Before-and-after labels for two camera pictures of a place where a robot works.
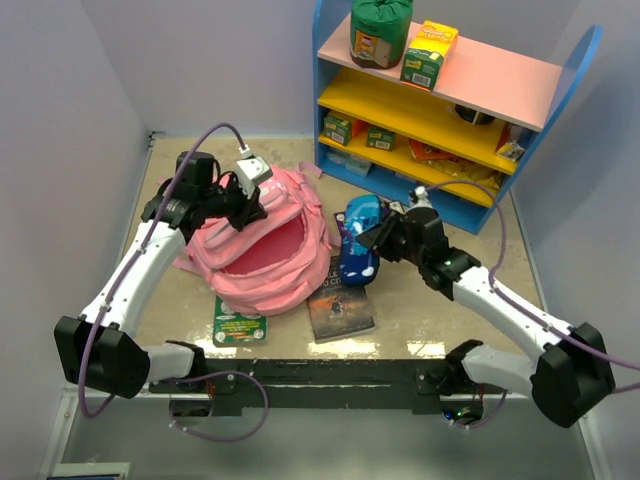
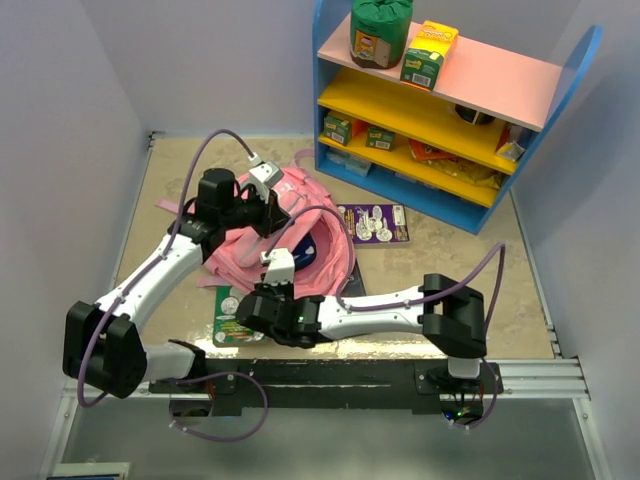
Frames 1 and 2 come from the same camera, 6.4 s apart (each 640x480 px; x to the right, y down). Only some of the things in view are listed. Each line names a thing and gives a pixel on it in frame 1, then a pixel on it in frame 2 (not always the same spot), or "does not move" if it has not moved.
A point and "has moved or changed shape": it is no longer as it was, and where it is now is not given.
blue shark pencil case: x=359 y=263 → x=305 y=253
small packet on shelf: x=511 y=150 does not move
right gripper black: x=380 y=235 → x=264 y=290
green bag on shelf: x=379 y=32 does not move
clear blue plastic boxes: x=354 y=164 does not move
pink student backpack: x=275 y=262 has moved or changed shape
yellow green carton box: x=421 y=63 does not move
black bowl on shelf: x=469 y=115 does not move
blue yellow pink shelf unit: x=462 y=144 does not move
